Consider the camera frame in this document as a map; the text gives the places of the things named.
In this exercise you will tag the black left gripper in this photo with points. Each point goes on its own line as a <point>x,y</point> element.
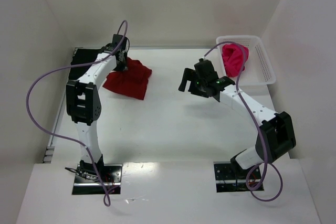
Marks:
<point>121,64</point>

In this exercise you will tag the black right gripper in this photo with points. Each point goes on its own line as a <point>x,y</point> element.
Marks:
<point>190,83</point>

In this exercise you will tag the dark red t shirt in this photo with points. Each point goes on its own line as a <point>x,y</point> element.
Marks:
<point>131,83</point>

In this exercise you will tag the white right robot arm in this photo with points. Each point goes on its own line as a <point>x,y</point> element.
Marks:
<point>275,133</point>

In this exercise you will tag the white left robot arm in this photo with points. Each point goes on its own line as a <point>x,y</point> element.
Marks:
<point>83,103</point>

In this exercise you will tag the black folded t shirt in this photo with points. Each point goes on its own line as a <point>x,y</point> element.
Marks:
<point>83,55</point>

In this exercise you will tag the pink crumpled t shirt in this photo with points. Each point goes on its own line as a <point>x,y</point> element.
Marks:
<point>232,57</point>

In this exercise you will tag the white plastic basket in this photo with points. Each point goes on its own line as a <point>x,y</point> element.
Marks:
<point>258,69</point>

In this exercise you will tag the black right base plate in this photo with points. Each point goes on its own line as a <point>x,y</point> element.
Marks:
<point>229,181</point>

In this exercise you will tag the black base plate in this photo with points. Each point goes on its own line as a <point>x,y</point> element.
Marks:
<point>229,181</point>
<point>87,183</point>

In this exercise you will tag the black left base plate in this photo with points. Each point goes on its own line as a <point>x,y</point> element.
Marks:
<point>87,183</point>

